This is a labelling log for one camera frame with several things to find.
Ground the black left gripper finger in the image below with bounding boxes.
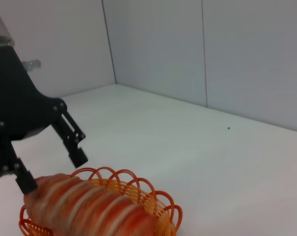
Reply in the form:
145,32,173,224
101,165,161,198
9,141,38,196

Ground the orange striped bread roll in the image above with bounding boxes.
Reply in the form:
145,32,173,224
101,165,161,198
24,173,163,236

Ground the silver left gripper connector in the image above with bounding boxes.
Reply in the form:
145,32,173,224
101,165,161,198
22,59,42,71

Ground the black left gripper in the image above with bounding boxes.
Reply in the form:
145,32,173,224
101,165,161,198
0,45,88,177

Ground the orange plastic woven basket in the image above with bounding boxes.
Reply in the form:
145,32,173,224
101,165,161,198
18,167,183,236

